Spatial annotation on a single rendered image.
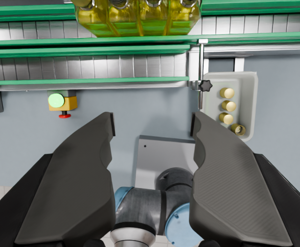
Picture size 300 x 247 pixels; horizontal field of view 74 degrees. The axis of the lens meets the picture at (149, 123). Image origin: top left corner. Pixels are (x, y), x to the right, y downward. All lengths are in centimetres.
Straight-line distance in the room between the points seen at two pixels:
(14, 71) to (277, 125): 89
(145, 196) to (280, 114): 57
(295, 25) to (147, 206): 62
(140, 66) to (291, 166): 68
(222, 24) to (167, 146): 41
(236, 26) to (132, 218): 57
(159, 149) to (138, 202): 22
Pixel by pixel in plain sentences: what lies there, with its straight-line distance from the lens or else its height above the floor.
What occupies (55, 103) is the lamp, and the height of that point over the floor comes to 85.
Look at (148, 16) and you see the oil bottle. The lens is 40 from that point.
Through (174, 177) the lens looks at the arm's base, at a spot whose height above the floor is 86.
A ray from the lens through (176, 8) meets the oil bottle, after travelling 40.
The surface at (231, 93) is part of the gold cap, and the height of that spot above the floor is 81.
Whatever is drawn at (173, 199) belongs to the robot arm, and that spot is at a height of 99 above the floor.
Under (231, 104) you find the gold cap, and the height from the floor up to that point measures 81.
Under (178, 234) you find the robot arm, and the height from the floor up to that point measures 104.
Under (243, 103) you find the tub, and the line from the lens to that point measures 74.
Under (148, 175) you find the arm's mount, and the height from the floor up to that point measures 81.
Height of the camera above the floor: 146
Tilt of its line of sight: 78 degrees down
